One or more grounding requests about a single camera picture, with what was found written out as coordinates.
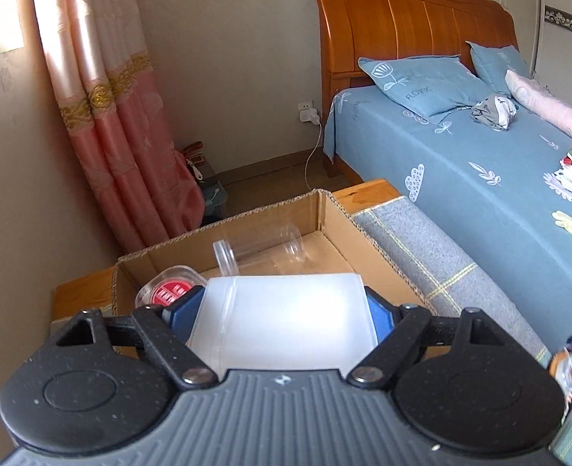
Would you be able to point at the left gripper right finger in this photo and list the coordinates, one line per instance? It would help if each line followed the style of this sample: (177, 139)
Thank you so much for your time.
(400, 330)

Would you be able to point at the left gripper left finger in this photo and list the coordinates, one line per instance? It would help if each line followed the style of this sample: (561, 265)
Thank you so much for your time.
(163, 333)

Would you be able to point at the white plastic bottle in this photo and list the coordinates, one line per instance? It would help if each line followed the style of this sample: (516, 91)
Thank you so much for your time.
(302, 322)

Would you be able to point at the clear box red lid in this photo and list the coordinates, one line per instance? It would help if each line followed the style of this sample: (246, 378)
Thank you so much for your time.
(168, 286)

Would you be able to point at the brown cardboard box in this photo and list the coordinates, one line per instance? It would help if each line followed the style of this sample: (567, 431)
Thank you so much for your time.
(308, 234)

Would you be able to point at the clear plastic jar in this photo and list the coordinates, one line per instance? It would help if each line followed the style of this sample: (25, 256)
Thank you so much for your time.
(269, 250)

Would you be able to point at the clutter behind curtain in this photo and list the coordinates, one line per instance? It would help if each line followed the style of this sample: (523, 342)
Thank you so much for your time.
(213, 191)

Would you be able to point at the blue bed sheet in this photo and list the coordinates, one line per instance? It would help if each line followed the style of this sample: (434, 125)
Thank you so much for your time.
(494, 193)

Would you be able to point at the crumpled grey white cloth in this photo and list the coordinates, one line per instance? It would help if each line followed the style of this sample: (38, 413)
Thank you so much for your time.
(496, 111)

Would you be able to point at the blue flower pillow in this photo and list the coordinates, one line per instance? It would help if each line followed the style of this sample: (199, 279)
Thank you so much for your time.
(429, 86)

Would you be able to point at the pink long pillow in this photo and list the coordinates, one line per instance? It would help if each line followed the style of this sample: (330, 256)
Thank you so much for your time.
(530, 94)

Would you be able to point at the pink curtain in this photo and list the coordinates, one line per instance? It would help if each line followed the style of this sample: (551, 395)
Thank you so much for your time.
(105, 89)

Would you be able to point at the wooden bed headboard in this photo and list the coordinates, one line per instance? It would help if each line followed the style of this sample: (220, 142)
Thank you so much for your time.
(395, 29)

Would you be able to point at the white wall charger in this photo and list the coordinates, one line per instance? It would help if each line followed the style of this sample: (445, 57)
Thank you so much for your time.
(308, 113)

